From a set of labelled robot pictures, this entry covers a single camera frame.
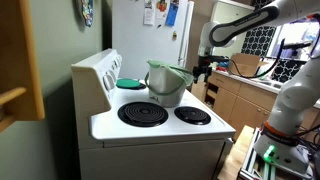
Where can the green round lid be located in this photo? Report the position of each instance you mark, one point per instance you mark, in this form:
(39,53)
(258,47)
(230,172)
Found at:
(128,83)

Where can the white kitchen countertop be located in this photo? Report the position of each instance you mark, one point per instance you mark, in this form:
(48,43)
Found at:
(256,82)

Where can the small red kitchen item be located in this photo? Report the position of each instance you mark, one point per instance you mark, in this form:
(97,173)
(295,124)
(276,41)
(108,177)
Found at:
(221,69)

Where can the open cardboard box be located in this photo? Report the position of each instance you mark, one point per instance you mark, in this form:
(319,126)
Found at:
(245,63)

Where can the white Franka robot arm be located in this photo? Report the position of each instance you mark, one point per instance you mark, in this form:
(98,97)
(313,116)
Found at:
(293,96)

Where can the blue paper note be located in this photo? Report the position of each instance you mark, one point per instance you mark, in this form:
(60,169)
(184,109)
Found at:
(172,14)

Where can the wooden wall spice rack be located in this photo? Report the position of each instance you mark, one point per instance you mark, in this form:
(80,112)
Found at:
(20,66)

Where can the small dark fridge magnet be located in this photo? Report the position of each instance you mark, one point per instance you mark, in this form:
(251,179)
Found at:
(159,25)

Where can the white paper note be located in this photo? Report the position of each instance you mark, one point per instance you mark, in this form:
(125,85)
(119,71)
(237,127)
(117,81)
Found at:
(149,13)

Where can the kitchen window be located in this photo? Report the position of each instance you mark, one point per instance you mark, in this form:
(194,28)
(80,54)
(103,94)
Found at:
(293,35)

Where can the white electric stove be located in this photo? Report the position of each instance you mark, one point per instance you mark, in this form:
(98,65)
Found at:
(160,133)

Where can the white refrigerator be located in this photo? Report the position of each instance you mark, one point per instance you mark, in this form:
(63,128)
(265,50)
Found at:
(140,43)

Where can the wooden kitchen base cabinets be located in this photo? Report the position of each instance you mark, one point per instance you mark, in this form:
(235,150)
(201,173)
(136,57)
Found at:
(243,103)

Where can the colourful decorative wall plate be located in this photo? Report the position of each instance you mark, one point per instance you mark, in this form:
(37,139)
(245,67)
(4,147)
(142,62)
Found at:
(87,11)

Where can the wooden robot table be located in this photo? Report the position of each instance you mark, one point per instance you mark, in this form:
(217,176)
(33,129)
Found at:
(236,156)

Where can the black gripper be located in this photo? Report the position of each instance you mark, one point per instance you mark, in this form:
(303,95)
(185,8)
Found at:
(202,69)

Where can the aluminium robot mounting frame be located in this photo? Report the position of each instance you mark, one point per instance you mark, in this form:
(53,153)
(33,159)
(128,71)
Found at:
(256,166)

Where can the large black coil burner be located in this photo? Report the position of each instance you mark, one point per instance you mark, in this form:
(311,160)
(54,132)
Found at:
(142,114)

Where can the paper note with orange print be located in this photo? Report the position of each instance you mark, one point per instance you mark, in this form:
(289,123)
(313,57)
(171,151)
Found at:
(161,8)

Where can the white stove knob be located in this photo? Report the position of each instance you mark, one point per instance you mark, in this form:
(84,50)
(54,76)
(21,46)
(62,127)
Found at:
(117,62)
(108,82)
(113,75)
(119,59)

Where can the yellow black fridge magnet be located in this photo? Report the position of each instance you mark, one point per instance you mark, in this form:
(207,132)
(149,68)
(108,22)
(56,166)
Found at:
(174,36)

